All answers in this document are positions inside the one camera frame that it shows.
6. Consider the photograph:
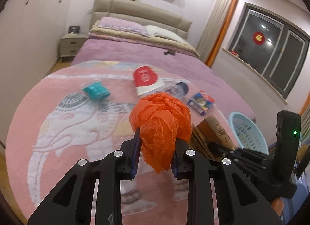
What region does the teal packet in clear wrap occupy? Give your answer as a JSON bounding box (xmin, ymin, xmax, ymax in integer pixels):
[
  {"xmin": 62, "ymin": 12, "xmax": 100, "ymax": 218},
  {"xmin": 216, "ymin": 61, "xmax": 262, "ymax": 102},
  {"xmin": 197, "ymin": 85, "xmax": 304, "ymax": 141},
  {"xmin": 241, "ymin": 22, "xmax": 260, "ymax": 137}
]
[{"xmin": 81, "ymin": 81, "xmax": 112, "ymax": 100}]

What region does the orange plastic bag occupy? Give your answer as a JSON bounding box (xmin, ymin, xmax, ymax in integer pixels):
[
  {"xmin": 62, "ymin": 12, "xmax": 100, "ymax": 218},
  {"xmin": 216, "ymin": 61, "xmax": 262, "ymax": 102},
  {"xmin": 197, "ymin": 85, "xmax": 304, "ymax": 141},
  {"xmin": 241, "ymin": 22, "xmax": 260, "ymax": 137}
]
[{"xmin": 129, "ymin": 92, "xmax": 193, "ymax": 174}]

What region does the bed with purple cover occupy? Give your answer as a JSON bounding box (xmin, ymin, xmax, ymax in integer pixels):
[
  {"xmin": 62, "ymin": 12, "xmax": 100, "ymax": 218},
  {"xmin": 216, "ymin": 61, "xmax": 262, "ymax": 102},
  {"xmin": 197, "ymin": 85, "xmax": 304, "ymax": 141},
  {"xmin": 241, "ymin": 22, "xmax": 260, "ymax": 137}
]
[{"xmin": 70, "ymin": 0, "xmax": 256, "ymax": 121}]

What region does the beige padded headboard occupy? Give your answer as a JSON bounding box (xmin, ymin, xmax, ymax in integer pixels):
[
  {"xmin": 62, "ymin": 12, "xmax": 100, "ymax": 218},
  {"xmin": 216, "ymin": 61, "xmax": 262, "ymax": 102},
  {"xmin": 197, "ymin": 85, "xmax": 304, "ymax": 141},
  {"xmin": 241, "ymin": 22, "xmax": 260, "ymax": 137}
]
[{"xmin": 90, "ymin": 0, "xmax": 193, "ymax": 40}]

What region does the white pillow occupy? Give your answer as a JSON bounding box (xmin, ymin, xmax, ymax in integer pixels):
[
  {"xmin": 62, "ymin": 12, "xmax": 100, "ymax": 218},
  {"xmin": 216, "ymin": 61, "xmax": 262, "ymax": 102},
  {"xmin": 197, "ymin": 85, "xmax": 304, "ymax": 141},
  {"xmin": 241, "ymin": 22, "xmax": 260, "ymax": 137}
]
[{"xmin": 145, "ymin": 25, "xmax": 188, "ymax": 43}]

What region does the folded beige quilt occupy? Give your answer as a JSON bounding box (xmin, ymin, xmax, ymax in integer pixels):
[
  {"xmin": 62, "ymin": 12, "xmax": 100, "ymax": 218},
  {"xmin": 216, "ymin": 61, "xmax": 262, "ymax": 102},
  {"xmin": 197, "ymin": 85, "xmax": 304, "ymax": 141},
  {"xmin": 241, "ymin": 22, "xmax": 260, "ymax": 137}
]
[{"xmin": 88, "ymin": 20, "xmax": 200, "ymax": 57}]

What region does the white wardrobe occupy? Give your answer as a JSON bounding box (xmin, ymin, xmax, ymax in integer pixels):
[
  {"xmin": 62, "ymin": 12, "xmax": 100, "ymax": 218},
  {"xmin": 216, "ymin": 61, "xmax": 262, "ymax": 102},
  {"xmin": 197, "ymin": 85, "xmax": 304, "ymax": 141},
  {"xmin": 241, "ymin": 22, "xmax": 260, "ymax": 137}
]
[{"xmin": 0, "ymin": 0, "xmax": 80, "ymax": 143}]

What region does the red round window decoration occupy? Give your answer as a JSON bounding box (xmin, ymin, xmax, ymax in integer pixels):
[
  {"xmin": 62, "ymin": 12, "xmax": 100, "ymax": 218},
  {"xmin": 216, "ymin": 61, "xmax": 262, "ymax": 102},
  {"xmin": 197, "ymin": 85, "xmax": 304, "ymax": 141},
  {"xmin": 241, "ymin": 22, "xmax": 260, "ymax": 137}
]
[{"xmin": 252, "ymin": 31, "xmax": 265, "ymax": 43}]

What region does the blue printed carton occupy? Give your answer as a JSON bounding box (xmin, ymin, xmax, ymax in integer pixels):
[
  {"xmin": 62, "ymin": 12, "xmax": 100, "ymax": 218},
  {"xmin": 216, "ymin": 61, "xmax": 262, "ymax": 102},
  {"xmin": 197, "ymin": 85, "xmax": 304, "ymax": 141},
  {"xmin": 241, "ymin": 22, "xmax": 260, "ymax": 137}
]
[{"xmin": 188, "ymin": 91, "xmax": 215, "ymax": 114}]

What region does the pink elephant blanket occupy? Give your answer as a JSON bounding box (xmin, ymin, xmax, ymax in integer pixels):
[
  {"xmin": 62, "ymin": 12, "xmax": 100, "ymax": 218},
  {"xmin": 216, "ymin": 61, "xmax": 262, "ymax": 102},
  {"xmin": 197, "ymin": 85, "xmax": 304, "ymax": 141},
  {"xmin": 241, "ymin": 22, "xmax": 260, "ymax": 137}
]
[{"xmin": 5, "ymin": 60, "xmax": 245, "ymax": 225}]

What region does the stone window sill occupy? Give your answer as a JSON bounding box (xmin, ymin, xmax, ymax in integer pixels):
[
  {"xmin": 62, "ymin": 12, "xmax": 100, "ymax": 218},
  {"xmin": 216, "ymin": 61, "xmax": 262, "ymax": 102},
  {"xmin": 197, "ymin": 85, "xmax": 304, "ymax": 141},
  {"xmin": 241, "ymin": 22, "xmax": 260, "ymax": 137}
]
[{"xmin": 222, "ymin": 48, "xmax": 288, "ymax": 104}]

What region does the brown paper bag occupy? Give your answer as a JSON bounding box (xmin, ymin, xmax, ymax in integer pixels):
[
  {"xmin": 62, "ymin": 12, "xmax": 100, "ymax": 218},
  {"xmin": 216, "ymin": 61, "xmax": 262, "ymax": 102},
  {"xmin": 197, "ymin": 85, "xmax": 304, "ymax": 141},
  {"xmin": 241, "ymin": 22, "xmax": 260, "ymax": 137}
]
[{"xmin": 191, "ymin": 115, "xmax": 239, "ymax": 160}]

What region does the clear plastic bottle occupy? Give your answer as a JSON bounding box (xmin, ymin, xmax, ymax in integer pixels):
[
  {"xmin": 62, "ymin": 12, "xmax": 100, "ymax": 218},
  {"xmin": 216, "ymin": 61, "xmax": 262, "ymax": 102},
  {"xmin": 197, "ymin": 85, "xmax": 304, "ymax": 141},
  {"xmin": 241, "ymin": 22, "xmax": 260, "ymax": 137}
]
[{"xmin": 160, "ymin": 82, "xmax": 190, "ymax": 100}]

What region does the beige and orange curtain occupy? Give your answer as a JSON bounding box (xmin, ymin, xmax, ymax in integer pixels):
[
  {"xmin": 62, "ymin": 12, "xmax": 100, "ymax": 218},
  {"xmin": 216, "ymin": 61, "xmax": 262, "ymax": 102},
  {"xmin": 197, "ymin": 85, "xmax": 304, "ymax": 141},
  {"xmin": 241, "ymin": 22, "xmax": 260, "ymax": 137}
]
[
  {"xmin": 196, "ymin": 0, "xmax": 241, "ymax": 68},
  {"xmin": 300, "ymin": 94, "xmax": 310, "ymax": 140}
]

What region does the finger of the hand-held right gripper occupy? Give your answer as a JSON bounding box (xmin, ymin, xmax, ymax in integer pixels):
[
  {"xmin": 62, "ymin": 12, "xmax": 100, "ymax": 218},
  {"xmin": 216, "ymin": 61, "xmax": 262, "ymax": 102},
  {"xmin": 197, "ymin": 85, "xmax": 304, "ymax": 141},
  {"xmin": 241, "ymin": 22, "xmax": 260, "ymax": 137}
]
[
  {"xmin": 234, "ymin": 158, "xmax": 269, "ymax": 180},
  {"xmin": 207, "ymin": 142, "xmax": 275, "ymax": 162}
]

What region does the beige nightstand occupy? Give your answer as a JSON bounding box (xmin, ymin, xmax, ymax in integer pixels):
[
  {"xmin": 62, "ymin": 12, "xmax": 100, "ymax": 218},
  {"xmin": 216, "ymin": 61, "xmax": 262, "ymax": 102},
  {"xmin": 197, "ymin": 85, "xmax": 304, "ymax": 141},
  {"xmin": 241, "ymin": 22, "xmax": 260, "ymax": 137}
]
[{"xmin": 60, "ymin": 32, "xmax": 88, "ymax": 58}]

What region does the light blue plastic basket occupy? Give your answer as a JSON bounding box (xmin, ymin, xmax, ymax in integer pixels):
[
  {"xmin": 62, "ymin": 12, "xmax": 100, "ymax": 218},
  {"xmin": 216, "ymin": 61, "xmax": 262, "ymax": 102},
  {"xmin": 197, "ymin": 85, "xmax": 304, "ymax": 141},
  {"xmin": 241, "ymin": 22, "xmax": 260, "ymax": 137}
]
[{"xmin": 229, "ymin": 112, "xmax": 269, "ymax": 155}]

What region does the grey framed window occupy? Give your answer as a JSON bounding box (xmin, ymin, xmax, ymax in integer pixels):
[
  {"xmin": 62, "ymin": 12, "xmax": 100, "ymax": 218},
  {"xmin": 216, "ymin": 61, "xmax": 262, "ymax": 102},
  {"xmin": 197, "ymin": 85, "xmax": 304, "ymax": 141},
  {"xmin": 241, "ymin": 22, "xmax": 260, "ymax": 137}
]
[{"xmin": 229, "ymin": 2, "xmax": 310, "ymax": 99}]

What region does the purple pillow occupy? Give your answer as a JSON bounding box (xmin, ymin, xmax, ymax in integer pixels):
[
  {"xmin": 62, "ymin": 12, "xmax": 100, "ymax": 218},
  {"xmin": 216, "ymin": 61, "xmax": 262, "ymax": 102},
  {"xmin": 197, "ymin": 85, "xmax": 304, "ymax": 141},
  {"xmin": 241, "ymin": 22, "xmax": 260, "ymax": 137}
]
[{"xmin": 99, "ymin": 16, "xmax": 149, "ymax": 37}]

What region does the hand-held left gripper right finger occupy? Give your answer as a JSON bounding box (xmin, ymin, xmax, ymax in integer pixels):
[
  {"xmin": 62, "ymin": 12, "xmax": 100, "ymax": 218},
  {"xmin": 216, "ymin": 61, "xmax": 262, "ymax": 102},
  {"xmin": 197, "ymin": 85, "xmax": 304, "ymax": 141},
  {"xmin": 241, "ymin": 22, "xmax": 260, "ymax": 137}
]
[{"xmin": 171, "ymin": 138, "xmax": 282, "ymax": 225}]

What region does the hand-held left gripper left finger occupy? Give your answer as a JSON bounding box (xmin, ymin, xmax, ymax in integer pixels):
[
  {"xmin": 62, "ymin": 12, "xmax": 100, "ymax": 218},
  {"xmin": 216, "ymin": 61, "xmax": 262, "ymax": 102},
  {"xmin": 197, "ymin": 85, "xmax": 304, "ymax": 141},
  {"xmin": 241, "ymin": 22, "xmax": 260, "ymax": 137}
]
[{"xmin": 28, "ymin": 128, "xmax": 142, "ymax": 225}]

